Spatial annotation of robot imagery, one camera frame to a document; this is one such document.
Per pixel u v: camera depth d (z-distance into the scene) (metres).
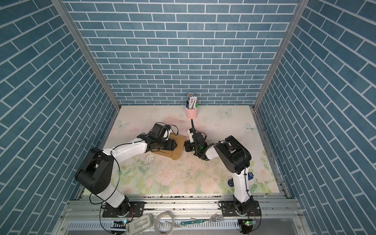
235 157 0.54
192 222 0.70
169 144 0.81
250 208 0.69
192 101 1.03
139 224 0.69
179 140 0.94
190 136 0.91
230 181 0.83
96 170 0.46
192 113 1.09
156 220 0.69
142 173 0.87
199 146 0.79
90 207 0.76
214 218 0.71
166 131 0.76
